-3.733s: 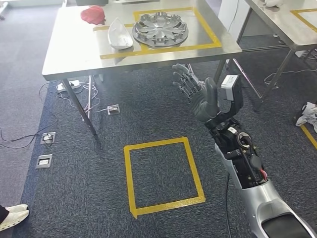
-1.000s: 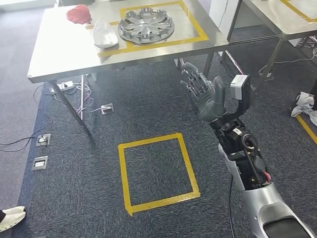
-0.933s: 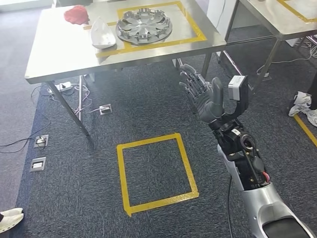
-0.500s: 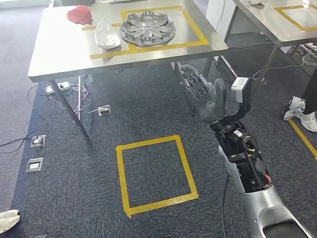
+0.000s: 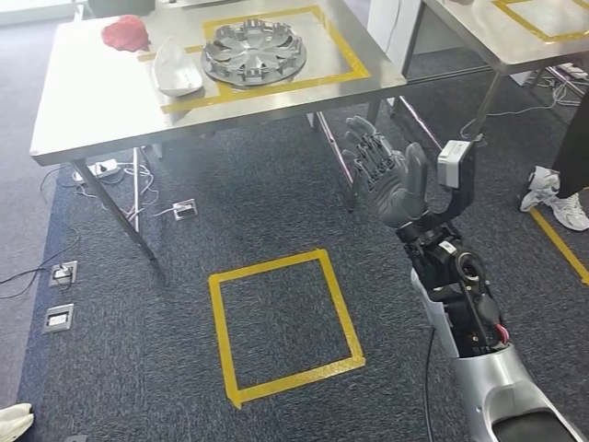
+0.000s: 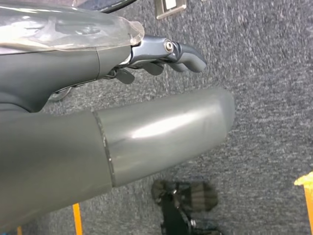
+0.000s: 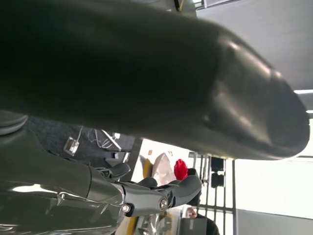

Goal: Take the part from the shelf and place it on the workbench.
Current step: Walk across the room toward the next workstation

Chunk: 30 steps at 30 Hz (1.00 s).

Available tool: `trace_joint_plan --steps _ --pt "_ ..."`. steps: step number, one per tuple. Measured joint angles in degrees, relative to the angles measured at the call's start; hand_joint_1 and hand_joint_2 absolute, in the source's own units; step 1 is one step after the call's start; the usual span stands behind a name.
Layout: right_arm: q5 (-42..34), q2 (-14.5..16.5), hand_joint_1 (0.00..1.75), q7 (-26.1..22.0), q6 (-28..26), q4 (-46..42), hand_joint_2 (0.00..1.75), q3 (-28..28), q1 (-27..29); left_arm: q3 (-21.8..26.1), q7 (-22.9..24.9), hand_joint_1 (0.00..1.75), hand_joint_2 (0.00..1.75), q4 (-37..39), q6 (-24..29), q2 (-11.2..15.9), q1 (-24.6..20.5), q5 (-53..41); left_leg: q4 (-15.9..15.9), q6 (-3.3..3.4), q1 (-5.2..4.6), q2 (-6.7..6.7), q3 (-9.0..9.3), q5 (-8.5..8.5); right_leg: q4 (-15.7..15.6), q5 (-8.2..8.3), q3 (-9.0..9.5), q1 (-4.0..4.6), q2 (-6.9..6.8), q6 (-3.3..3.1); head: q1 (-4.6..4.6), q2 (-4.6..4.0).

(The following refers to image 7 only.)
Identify person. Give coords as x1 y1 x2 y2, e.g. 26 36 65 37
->
186 191 221 235

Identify white floor cables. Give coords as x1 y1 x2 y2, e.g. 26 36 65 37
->
75 127 122 152

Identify red crumpled cloth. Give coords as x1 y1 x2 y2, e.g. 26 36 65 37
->
174 159 189 181

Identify silver wheel cover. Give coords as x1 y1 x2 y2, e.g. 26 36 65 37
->
137 212 180 235

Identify silver floor outlet box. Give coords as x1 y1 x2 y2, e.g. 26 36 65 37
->
63 136 81 157

